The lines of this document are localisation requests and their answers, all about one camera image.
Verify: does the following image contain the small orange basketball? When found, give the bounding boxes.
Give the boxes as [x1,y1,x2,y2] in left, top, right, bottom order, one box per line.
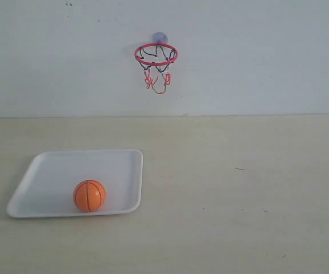
[73,180,106,212]

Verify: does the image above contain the white rectangular tray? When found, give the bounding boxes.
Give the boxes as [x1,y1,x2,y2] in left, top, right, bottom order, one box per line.
[6,149,143,218]

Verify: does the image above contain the clear suction cup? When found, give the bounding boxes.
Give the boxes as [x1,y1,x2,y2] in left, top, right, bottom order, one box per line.
[152,32,168,44]

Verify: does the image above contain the red mini basketball hoop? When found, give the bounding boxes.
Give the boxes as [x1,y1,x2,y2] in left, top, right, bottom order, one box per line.
[134,43,179,95]

